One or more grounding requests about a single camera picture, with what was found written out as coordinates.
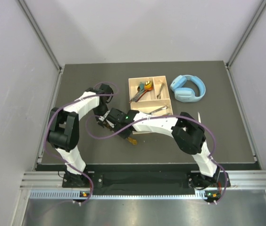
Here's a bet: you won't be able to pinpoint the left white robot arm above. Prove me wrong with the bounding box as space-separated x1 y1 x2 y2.
46 83 114 187

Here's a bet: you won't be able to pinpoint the gold butter knife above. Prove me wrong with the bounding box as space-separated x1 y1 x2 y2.
106 123 139 146

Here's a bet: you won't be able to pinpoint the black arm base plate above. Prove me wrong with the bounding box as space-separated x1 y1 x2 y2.
62 171 226 191

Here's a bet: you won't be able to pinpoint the light blue headphones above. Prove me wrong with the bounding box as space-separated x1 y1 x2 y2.
170 75 206 103

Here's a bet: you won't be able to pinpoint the slotted cable duct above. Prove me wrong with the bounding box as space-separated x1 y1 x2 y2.
29 190 220 200

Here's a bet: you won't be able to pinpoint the right aluminium frame post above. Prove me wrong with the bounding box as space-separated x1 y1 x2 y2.
225 0 266 68

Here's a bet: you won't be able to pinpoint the cream divided utensil box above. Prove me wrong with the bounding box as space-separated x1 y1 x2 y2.
127 74 173 135

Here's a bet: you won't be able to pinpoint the orange silicone spoon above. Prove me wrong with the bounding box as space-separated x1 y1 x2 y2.
134 87 153 102

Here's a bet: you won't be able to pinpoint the aluminium front rail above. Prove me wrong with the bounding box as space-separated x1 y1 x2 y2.
20 170 266 190

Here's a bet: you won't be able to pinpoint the silver fork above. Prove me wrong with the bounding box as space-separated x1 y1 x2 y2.
157 83 165 99

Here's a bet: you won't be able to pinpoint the left aluminium frame post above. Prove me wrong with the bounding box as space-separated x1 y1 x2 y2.
16 0 64 71

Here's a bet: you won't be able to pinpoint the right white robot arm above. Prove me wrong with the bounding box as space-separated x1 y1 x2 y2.
97 108 220 187

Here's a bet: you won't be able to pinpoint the aluminium frame post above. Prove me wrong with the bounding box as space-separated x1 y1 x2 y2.
16 0 64 71
225 0 266 68

